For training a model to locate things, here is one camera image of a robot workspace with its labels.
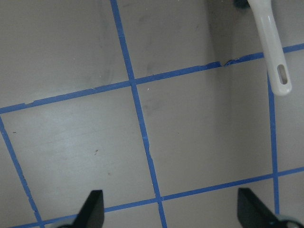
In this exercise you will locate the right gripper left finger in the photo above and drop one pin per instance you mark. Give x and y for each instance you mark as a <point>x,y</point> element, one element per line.
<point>92,213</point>

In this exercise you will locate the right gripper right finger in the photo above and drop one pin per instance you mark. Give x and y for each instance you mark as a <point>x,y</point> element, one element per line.
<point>252,212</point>

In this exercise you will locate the beige hand brush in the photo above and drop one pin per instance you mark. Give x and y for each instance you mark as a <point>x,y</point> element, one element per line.
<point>271,44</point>

